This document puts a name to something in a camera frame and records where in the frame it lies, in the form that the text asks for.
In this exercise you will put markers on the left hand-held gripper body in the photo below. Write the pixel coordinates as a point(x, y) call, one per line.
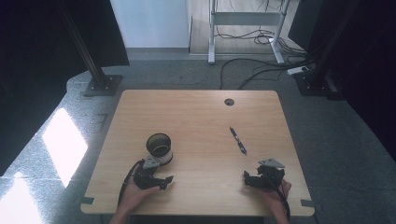
point(145, 177)

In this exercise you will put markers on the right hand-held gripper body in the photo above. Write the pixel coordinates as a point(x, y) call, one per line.
point(271, 174)

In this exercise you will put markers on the person's left hand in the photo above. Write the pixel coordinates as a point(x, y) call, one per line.
point(133, 196)

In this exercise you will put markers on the person's right hand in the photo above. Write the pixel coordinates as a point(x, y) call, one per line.
point(275, 199)

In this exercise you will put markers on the black and white pen holder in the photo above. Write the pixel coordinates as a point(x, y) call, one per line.
point(159, 146)

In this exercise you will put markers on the blue pen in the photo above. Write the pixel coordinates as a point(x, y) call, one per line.
point(238, 140)

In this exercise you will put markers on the black metal stand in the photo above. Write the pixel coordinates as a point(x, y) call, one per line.
point(317, 79)
point(99, 77)

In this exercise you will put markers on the white power strip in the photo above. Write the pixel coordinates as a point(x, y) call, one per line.
point(297, 70)

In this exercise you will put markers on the dark curtain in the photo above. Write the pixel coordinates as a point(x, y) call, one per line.
point(34, 62)
point(367, 77)

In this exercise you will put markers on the white desk frame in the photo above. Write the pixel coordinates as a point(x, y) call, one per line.
point(246, 18)

